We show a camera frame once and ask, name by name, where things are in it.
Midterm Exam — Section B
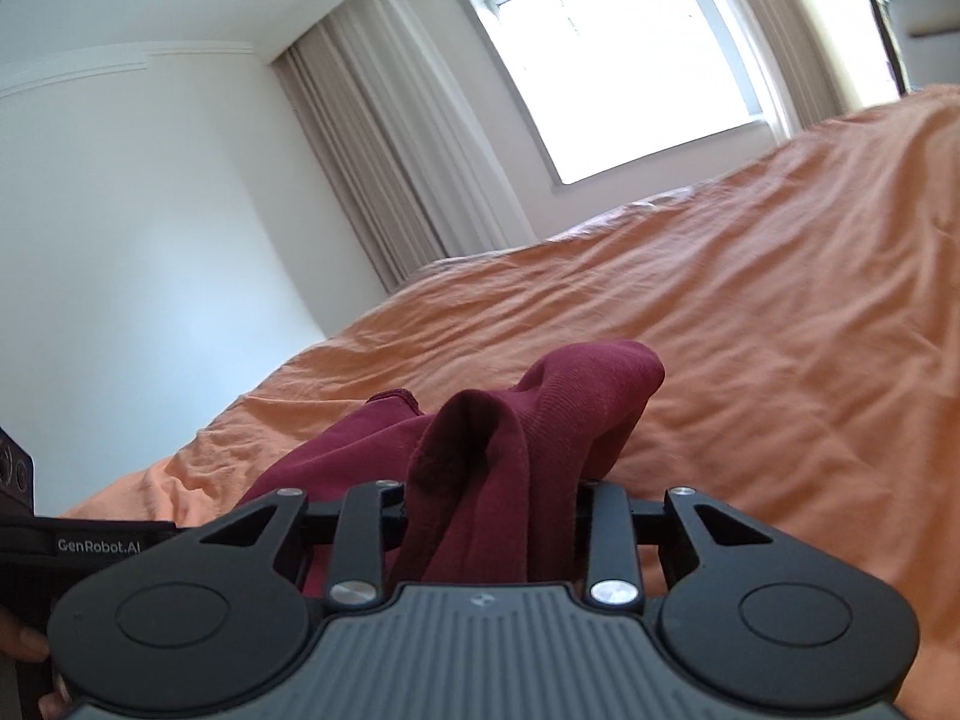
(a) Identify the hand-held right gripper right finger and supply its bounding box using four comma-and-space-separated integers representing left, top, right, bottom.
574, 480, 777, 610

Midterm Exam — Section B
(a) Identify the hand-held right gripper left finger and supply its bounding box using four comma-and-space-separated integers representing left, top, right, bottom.
199, 480, 412, 610

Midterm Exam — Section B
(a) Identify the maroon long-sleeve shirt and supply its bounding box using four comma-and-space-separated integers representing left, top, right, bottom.
236, 340, 666, 601

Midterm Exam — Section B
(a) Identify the person's left hand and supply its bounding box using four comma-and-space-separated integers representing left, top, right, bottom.
0, 606, 73, 720

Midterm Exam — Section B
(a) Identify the orange bed sheet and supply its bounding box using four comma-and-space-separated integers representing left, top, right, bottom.
60, 82, 960, 720

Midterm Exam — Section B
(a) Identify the beige curtain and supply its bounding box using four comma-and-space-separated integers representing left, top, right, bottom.
274, 0, 542, 295
712, 0, 850, 137

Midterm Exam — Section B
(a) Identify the bright window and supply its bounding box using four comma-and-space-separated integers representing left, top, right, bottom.
442, 0, 790, 188

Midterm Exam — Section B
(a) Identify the dark framed mirror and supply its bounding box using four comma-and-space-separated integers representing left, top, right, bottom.
866, 0, 960, 100

